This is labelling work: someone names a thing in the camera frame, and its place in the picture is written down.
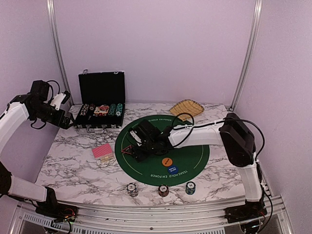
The orange big blind button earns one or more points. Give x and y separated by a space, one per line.
167 162

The blue-tan chip row in case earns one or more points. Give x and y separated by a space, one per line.
84 110

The blue ten chip stack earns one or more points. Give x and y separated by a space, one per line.
132 189

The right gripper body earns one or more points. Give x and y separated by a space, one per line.
149 150

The green chip row in case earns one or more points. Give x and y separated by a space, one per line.
112 110

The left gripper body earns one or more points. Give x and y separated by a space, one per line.
56 121

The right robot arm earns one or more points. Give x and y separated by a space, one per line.
231 132

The green fifty chip stack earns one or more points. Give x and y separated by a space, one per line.
190 188

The orange-black chip row in case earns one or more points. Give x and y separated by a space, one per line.
91 107

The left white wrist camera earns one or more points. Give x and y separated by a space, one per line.
60 99

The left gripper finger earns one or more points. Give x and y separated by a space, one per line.
70 116
67 126

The round green poker mat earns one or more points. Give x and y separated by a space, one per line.
190 161

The blue small blind button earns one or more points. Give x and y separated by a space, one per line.
172 169

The red-backed playing card deck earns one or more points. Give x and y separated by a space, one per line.
104 153

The triangular all-in button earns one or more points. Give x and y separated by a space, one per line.
127 150

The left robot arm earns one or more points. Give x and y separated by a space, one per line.
40 103

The black poker chip case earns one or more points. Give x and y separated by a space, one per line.
103 88

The left aluminium frame post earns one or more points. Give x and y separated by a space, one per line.
55 38

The teal chip row in case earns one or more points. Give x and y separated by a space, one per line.
119 109

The right aluminium frame post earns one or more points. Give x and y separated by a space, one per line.
250 49

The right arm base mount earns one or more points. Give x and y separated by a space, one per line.
243 212

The card deck in case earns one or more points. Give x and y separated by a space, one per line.
101 110

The front aluminium rail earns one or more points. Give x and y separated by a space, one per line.
198 218

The aluminium frame post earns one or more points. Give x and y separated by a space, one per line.
55 38
250 49

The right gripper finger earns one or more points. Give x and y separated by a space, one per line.
139 156
133 150

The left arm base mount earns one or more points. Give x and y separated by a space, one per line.
61 213

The orange hundred chip stack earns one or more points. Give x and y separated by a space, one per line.
163 190

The woven bamboo tray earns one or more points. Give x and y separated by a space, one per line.
187 106

